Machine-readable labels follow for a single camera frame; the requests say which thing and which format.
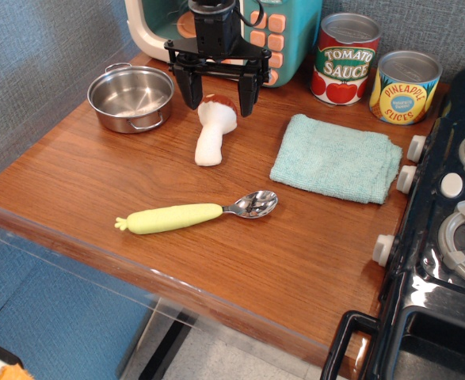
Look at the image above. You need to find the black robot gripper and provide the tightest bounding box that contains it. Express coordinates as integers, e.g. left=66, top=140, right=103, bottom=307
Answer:
left=164, top=1, right=271, bottom=117

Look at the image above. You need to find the plush white brown mushroom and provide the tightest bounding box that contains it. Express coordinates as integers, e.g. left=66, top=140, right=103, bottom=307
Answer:
left=194, top=94, right=238, bottom=166

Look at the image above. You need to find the small steel pot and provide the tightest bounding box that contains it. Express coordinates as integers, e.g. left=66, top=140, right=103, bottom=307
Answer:
left=87, top=63, right=175, bottom=134

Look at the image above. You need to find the teal toy microwave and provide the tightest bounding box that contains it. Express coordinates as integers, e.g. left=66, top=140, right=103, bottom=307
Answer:
left=124, top=0, right=322, bottom=88

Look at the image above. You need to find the folded light blue cloth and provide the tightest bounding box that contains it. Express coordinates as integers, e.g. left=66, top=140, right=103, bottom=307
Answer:
left=270, top=114, right=402, bottom=204

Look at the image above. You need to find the tomato sauce can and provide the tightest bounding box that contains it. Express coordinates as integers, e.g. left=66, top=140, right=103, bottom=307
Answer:
left=311, top=13, right=381, bottom=105

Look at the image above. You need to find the pineapple slices can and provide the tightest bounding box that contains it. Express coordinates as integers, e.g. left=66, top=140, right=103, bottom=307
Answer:
left=369, top=50, right=443, bottom=126

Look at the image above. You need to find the upper white stove knob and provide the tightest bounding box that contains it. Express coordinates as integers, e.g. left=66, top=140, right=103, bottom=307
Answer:
left=406, top=135, right=426, bottom=163

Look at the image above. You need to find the white stove knob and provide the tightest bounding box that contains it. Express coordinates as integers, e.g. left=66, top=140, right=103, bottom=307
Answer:
left=406, top=135, right=426, bottom=163
left=372, top=234, right=394, bottom=267
left=396, top=165, right=417, bottom=194

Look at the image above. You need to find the middle white stove knob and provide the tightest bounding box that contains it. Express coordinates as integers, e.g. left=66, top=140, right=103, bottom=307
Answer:
left=396, top=165, right=417, bottom=194

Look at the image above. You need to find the lower white stove knob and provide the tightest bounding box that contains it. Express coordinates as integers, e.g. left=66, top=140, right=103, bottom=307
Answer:
left=372, top=234, right=394, bottom=267

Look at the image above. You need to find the black toy stove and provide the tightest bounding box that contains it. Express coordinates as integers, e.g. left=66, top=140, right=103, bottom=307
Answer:
left=322, top=69, right=465, bottom=379

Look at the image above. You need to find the orange plush object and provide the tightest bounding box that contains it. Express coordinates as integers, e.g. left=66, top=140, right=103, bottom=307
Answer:
left=0, top=364, right=34, bottom=380

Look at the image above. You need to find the yellow handled metal spoon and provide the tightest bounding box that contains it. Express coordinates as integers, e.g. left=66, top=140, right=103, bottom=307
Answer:
left=114, top=190, right=278, bottom=234

